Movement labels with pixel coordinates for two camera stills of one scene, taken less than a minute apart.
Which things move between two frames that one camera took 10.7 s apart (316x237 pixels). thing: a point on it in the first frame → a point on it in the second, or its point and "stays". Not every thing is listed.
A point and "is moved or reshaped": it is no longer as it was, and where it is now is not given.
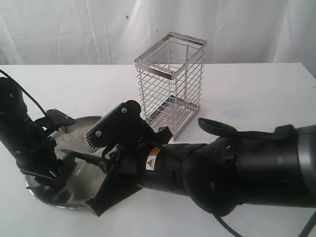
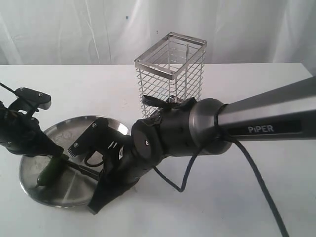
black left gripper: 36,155 → 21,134
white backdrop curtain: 116,32 stays
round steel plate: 82,173 stays
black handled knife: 91,159 is moved or reshaped
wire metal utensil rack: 170,78 stays
